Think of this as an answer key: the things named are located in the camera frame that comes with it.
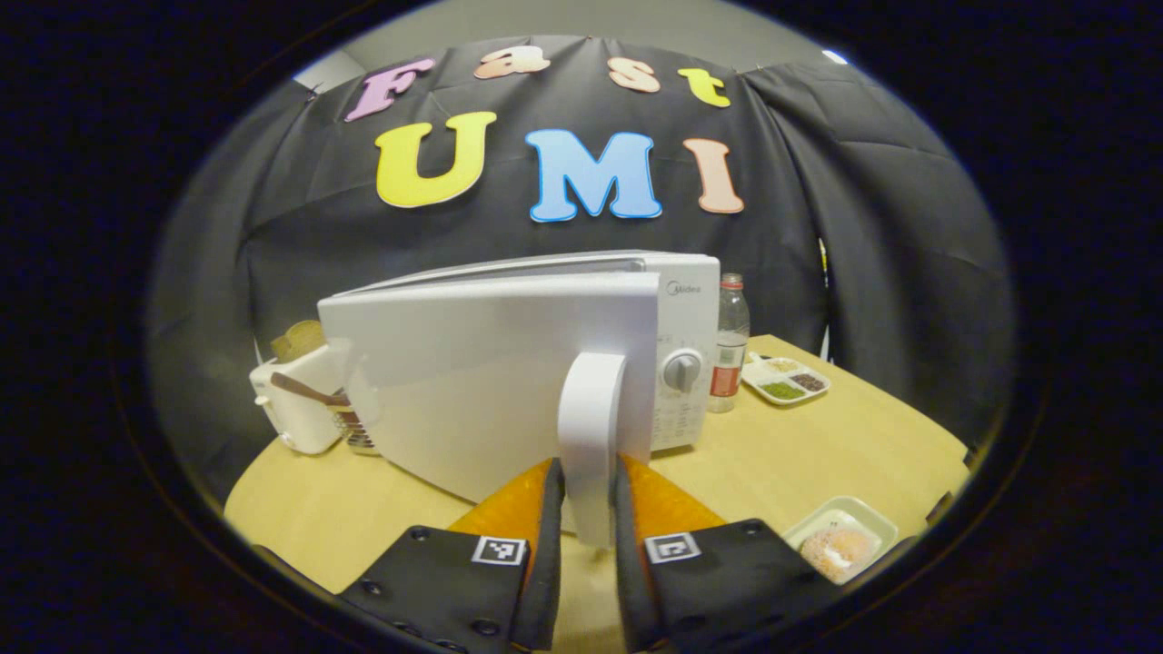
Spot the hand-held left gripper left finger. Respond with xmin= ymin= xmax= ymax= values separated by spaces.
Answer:
xmin=338 ymin=457 xmax=566 ymax=653

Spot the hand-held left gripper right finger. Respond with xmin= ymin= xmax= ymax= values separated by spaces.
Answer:
xmin=613 ymin=454 xmax=841 ymax=653

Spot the white microwave oven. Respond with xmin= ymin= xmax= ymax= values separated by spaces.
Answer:
xmin=316 ymin=250 xmax=721 ymax=549

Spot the sugar-coated doughnut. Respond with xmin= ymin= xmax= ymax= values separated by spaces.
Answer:
xmin=800 ymin=525 xmax=880 ymax=582

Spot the cream square plate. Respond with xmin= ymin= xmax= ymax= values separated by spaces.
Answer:
xmin=781 ymin=496 xmax=900 ymax=585

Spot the clear plastic bottle red label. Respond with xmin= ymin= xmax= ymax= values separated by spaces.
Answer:
xmin=707 ymin=273 xmax=751 ymax=414

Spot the white divided dish with beans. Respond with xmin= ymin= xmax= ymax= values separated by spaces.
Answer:
xmin=741 ymin=352 xmax=831 ymax=406

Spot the white toaster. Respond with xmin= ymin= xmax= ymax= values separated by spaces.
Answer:
xmin=249 ymin=341 xmax=351 ymax=455

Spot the brown bread slice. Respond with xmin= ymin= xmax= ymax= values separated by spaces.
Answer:
xmin=270 ymin=320 xmax=326 ymax=364

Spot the black backdrop cloth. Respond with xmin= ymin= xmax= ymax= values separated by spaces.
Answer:
xmin=150 ymin=36 xmax=1014 ymax=500

